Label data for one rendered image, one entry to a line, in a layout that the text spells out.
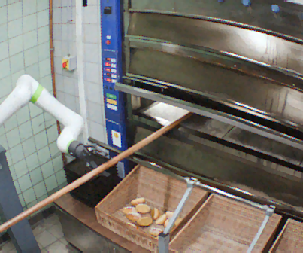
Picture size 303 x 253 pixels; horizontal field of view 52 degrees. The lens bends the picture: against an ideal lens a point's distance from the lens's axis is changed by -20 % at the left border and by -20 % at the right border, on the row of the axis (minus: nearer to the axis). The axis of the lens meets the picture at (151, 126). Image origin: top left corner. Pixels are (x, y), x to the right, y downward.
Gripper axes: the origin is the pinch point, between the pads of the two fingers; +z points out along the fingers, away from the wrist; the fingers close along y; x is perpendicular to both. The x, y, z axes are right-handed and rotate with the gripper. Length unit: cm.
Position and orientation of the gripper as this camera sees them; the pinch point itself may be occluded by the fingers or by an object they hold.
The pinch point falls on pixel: (105, 165)
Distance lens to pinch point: 189.9
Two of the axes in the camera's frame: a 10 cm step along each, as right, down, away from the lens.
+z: 7.7, 2.7, -5.8
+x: -6.4, 3.7, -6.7
